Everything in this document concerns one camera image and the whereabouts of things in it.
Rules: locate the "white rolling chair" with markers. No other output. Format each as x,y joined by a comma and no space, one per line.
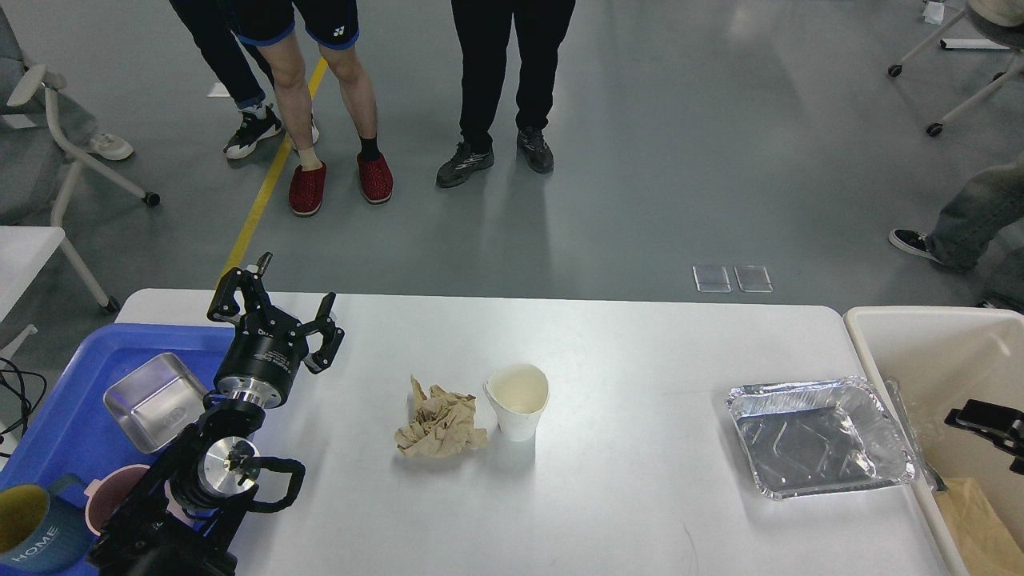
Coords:
955,67

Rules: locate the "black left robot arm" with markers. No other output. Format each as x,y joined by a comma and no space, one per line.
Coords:
184,512

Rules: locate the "blue plastic tray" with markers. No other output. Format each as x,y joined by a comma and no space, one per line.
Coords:
74,433

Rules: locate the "clear floor plate right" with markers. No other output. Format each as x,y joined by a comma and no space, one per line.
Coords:
753,279

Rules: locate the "pink mug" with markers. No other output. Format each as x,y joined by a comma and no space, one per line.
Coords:
104,496

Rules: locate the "white side table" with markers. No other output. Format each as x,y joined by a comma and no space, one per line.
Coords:
26,249

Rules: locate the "clear floor plate left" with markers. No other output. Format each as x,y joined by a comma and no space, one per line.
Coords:
711,279

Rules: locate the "clear floor plate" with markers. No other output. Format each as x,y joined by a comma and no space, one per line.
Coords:
753,279
711,279

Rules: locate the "white paper cup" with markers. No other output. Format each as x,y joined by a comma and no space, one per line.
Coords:
519,393

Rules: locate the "person in grey jeans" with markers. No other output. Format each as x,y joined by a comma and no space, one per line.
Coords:
986,204

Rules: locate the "aluminium foil tray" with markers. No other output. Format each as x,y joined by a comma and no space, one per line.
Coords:
811,438

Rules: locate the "brown paper in bin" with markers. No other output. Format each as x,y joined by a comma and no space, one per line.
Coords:
984,543

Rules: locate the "person in black trousers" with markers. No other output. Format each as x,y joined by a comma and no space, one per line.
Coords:
484,30

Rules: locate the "crumpled brown paper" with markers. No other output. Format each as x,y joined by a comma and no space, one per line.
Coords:
442,424

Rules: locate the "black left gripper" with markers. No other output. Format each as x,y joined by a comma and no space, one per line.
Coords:
261,363

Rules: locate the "blue HOME mug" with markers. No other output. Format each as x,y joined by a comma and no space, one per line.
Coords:
42,533

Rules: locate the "person in dark jeans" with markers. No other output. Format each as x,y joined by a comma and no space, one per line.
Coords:
215,32

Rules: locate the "stainless steel rectangular container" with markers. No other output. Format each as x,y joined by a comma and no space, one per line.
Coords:
153,403

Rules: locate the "beige plastic bin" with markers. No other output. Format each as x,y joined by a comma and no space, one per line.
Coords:
926,361

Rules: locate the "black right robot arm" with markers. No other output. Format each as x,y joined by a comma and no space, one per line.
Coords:
1002,426

